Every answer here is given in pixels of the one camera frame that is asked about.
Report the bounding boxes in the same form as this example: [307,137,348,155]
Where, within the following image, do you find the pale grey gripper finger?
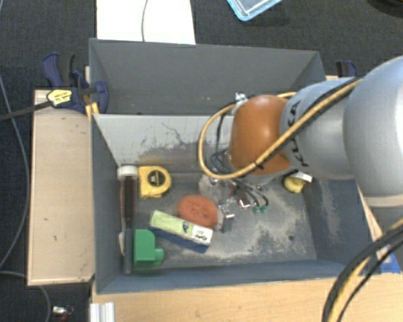
[220,204,236,233]

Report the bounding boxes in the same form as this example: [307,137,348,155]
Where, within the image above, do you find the red-brown round sponge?
[177,194,220,229]

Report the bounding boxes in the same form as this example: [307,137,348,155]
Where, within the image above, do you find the green white and blue box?
[148,209,214,255]

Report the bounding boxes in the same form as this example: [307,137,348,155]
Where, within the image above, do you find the yellow toy fruit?
[283,176,305,195]

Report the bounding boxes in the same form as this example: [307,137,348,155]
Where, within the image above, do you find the yellow tape measure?
[138,166,173,199]

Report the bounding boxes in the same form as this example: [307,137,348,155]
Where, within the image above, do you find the green plastic block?
[132,229,166,270]

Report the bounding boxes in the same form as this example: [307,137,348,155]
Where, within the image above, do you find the grey metal bin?
[88,38,384,295]

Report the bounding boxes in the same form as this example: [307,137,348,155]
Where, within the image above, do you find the pale wood board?
[26,89,96,286]

